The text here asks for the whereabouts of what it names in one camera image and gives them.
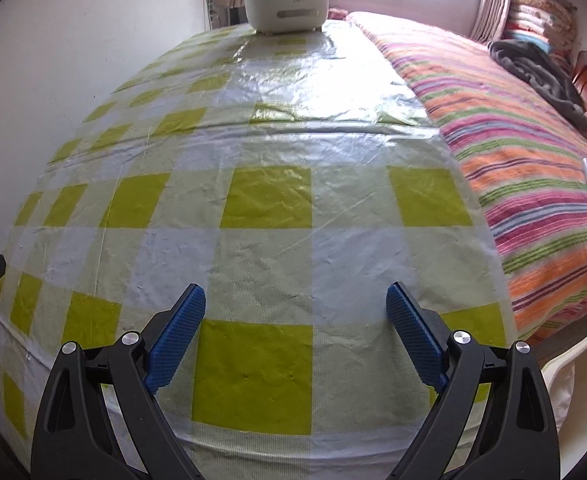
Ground white plastic chair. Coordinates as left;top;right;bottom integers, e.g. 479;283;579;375
543;336;587;479

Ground striped bed blanket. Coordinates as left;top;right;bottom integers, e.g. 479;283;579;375
349;12;587;344

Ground green checkered tablecloth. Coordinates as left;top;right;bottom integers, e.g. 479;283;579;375
0;22;515;479

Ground grey crumpled blanket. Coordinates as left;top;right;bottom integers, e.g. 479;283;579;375
489;39;587;133

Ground white plastic basket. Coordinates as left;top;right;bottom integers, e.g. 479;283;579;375
244;0;329;35

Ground pink curtain right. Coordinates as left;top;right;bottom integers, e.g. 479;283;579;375
469;0;511;44

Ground stack of folded quilts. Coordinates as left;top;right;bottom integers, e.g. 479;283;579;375
503;0;577;54

